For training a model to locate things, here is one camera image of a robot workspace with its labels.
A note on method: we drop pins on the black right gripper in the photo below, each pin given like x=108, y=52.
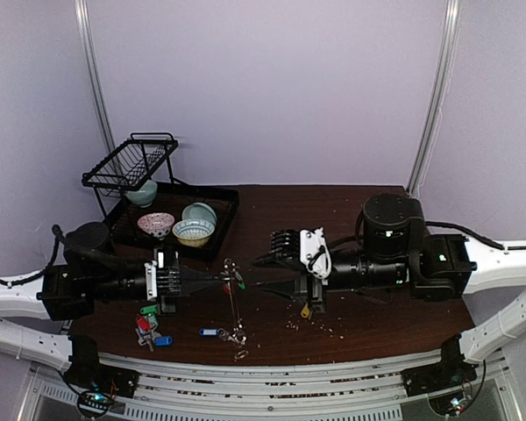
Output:
x=305, y=286

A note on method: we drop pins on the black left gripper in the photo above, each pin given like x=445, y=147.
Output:
x=188, y=288

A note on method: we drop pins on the yellow key tag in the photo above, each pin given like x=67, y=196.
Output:
x=306, y=311

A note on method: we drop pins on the blue key tag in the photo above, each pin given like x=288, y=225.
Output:
x=209, y=332
x=163, y=341

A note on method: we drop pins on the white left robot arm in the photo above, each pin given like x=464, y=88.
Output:
x=92, y=273

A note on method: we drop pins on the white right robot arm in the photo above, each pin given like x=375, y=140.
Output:
x=391, y=247

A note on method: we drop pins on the silver keys bunch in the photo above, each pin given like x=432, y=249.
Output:
x=147, y=338

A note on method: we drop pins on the yellow blue patterned bowl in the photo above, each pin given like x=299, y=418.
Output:
x=193, y=232

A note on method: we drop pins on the silver key on blue tag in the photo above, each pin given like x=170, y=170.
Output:
x=225, y=335

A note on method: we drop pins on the red patterned bowl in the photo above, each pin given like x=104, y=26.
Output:
x=157, y=225

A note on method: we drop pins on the light blue bowl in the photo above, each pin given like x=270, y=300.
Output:
x=201, y=211

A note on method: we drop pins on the celadon green bowl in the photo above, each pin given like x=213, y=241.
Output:
x=145, y=195

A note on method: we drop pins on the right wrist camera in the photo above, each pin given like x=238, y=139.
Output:
x=309, y=245

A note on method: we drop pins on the black wire dish rack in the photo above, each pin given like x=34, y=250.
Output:
x=128, y=168

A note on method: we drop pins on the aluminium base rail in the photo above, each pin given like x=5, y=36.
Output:
x=363, y=390

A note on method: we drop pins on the left aluminium wall post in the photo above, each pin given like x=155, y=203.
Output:
x=86, y=36

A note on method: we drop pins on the aluminium wall post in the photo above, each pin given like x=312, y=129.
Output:
x=441, y=83
x=86, y=36

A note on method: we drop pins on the right aluminium wall post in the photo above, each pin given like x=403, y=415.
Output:
x=441, y=83

